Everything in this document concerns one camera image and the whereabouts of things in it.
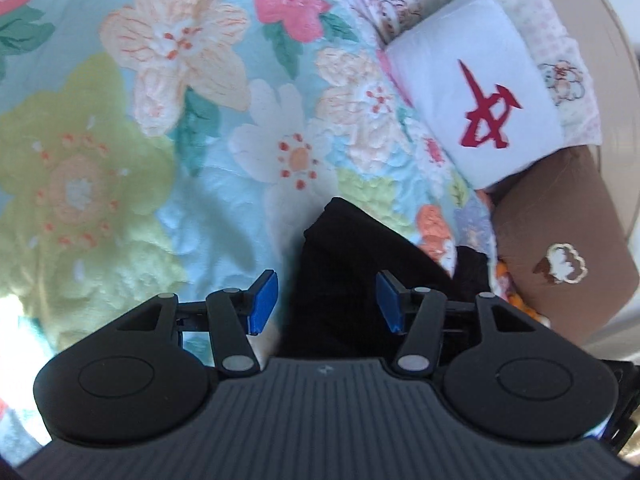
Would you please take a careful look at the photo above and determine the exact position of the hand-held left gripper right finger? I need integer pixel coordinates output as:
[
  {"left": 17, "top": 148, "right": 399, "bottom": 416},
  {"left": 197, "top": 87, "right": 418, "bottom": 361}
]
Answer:
[{"left": 375, "top": 269, "right": 538, "bottom": 376}]

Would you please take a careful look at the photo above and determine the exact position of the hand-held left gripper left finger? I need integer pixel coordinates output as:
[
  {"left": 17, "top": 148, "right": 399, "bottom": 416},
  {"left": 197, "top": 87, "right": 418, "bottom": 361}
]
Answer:
[{"left": 116, "top": 269, "right": 279, "bottom": 378}]

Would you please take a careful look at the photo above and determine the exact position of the black garment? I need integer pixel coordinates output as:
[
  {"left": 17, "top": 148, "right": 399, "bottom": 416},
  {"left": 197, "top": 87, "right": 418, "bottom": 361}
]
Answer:
[{"left": 277, "top": 196, "right": 493, "bottom": 361}]

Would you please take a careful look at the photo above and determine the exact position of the orange carrot plush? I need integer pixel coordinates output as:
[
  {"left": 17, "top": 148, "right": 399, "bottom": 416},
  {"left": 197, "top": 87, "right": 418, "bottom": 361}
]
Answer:
[{"left": 495, "top": 257, "right": 551, "bottom": 326}]

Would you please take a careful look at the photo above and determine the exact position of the brown pillow with cloud patch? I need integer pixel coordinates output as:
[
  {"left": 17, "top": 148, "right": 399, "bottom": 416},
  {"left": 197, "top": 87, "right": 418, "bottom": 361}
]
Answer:
[{"left": 492, "top": 145, "right": 640, "bottom": 346}]

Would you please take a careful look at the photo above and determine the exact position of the floral blanket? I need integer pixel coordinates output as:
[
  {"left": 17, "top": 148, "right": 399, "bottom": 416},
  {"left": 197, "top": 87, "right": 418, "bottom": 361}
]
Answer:
[{"left": 0, "top": 0, "right": 506, "bottom": 451}]

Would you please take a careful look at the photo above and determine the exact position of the white pillow with red mark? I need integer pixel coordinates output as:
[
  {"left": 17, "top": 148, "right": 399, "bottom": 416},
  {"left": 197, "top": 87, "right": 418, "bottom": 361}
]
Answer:
[{"left": 385, "top": 0, "right": 563, "bottom": 191}]

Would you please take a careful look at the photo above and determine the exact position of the pink patterned pillow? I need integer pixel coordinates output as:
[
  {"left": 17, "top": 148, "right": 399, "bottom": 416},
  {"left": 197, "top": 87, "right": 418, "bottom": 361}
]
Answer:
[{"left": 320, "top": 0, "right": 603, "bottom": 148}]

